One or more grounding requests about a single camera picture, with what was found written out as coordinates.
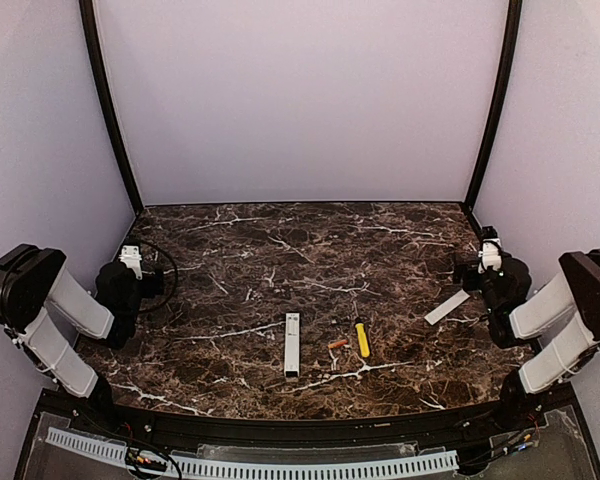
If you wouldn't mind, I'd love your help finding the white battery cover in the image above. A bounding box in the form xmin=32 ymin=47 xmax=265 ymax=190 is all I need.
xmin=424 ymin=290 xmax=470 ymax=325

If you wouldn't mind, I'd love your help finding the yellow handled screwdriver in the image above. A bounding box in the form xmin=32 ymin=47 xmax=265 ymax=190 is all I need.
xmin=352 ymin=301 xmax=371 ymax=359

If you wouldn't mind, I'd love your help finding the orange battery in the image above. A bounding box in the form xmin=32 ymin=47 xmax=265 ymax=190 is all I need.
xmin=328 ymin=339 xmax=348 ymax=349

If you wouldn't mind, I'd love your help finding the white remote control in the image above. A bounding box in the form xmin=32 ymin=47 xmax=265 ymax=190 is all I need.
xmin=284 ymin=313 xmax=300 ymax=381

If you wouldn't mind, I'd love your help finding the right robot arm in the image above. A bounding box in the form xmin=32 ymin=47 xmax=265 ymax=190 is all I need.
xmin=453 ymin=241 xmax=600 ymax=404

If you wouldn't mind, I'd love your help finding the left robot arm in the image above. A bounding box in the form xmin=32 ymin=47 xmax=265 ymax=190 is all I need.
xmin=0 ymin=244 xmax=165 ymax=411

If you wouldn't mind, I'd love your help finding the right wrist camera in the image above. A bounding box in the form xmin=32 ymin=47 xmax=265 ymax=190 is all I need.
xmin=478 ymin=226 xmax=504 ymax=274

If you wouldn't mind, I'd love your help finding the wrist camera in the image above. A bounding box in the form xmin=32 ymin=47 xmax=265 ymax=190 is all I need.
xmin=478 ymin=226 xmax=504 ymax=274
xmin=118 ymin=244 xmax=143 ymax=280

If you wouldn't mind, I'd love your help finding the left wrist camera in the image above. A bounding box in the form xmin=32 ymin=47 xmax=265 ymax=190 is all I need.
xmin=118 ymin=244 xmax=143 ymax=280

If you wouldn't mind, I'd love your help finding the black front table rail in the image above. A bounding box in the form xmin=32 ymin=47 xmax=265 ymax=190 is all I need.
xmin=114 ymin=403 xmax=504 ymax=450

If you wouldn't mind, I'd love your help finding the white slotted cable duct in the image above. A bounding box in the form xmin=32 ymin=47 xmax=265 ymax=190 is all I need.
xmin=44 ymin=427 xmax=459 ymax=479

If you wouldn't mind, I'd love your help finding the black right frame post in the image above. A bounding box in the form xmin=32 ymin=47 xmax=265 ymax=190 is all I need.
xmin=463 ymin=0 xmax=523 ymax=215

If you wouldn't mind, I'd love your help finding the black frame post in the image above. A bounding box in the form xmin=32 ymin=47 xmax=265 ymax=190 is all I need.
xmin=463 ymin=0 xmax=523 ymax=215
xmin=78 ymin=0 xmax=144 ymax=216

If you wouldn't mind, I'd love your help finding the black left frame post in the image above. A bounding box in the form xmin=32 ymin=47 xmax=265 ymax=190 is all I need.
xmin=78 ymin=0 xmax=144 ymax=216

